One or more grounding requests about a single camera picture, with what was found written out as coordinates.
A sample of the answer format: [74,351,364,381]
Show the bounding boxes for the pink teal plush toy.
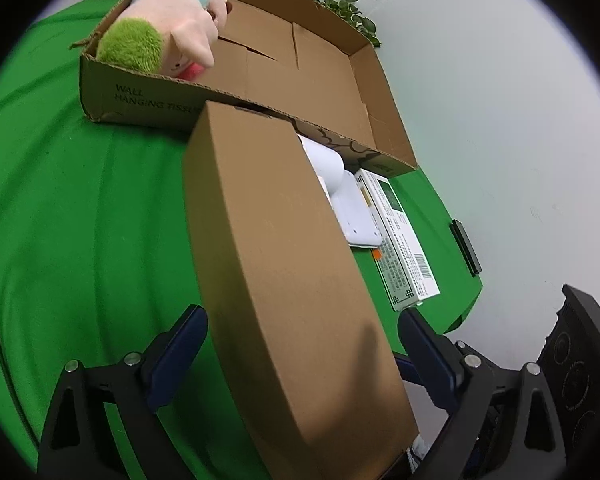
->
[96,0,233,80]

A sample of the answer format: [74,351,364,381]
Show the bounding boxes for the large open cardboard box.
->
[79,0,417,178]

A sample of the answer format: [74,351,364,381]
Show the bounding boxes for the right potted green plant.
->
[313,0,381,49]

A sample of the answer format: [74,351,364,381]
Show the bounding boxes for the white plastic device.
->
[330,170,382,249]

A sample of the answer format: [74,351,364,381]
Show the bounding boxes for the long brown cardboard box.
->
[183,102,418,479]

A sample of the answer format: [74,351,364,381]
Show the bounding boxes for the white hair dryer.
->
[299,136,344,196]

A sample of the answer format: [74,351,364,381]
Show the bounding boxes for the white green printed carton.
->
[354,169,440,312]

